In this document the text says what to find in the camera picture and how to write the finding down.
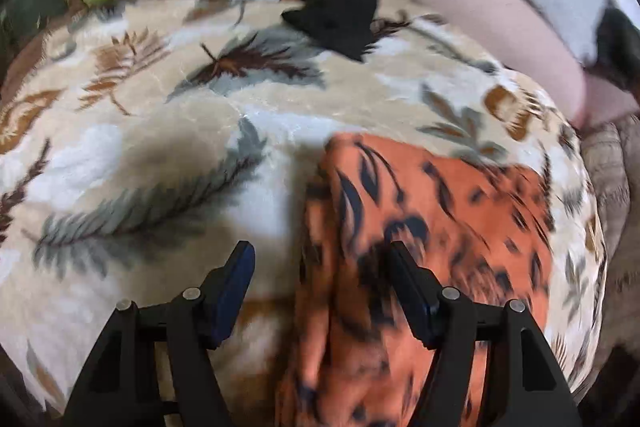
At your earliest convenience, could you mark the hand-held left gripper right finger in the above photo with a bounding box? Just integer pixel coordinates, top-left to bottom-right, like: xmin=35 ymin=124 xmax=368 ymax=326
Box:
xmin=389 ymin=240 xmax=584 ymax=427

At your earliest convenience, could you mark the striped patchwork quilt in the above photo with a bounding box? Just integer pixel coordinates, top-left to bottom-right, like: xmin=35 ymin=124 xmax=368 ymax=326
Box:
xmin=580 ymin=114 xmax=640 ymax=358

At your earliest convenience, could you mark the beige leaf print blanket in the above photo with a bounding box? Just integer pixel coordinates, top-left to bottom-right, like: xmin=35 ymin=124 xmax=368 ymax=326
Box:
xmin=0 ymin=0 xmax=608 ymax=418

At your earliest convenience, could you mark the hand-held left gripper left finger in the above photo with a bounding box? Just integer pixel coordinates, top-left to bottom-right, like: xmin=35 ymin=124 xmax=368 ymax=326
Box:
xmin=62 ymin=240 xmax=256 ymax=427

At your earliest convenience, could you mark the orange floral print garment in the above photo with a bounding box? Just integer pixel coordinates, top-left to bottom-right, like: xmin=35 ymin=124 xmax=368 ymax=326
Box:
xmin=275 ymin=132 xmax=556 ymax=427

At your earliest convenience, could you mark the dark fuzzy cloth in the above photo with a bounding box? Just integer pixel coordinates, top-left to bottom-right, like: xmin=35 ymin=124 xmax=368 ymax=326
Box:
xmin=595 ymin=7 xmax=640 ymax=95

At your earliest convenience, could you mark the pink quilted sofa cushion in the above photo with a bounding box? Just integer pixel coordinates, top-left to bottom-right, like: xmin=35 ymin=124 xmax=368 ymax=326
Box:
xmin=370 ymin=0 xmax=640 ymax=130

